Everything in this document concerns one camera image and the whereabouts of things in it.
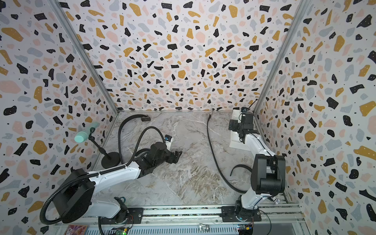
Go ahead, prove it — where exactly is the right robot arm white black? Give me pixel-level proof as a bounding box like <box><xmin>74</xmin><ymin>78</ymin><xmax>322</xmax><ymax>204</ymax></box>
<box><xmin>229</xmin><ymin>107</ymin><xmax>286</xmax><ymax>221</ymax></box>

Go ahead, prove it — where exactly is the pink printed card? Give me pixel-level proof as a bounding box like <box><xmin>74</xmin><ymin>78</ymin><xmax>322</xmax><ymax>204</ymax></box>
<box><xmin>64</xmin><ymin>225</ymin><xmax>88</xmax><ymax>235</ymax></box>

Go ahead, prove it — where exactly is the green microphone on black stand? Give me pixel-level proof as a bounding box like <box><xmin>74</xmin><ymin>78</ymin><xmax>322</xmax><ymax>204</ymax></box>
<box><xmin>74</xmin><ymin>122</ymin><xmax>120</xmax><ymax>169</ymax></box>

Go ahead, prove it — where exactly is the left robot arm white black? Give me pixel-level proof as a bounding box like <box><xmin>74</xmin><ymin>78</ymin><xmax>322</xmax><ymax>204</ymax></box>
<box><xmin>40</xmin><ymin>126</ymin><xmax>182</xmax><ymax>225</ymax></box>

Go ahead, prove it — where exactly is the white storage roll organizer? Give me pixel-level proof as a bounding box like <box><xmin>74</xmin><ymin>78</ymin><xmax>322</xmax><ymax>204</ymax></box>
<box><xmin>229</xmin><ymin>108</ymin><xmax>250</xmax><ymax>151</ymax></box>

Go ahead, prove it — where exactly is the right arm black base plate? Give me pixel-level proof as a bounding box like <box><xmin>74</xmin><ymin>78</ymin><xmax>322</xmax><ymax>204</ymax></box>
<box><xmin>220</xmin><ymin>206</ymin><xmax>261</xmax><ymax>223</ymax></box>

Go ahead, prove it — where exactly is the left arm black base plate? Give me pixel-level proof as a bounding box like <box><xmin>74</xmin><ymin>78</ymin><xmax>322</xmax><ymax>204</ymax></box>
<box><xmin>101</xmin><ymin>208</ymin><xmax>144</xmax><ymax>225</ymax></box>

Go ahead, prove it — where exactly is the black belt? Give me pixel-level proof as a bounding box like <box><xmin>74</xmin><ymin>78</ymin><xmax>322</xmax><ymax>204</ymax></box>
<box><xmin>206</xmin><ymin>114</ymin><xmax>252</xmax><ymax>194</ymax></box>
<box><xmin>117</xmin><ymin>114</ymin><xmax>152</xmax><ymax>165</ymax></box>

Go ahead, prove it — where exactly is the aluminium mounting rail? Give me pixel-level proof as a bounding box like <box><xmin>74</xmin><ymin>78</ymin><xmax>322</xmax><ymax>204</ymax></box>
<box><xmin>54</xmin><ymin>204</ymin><xmax>306</xmax><ymax>228</ymax></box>

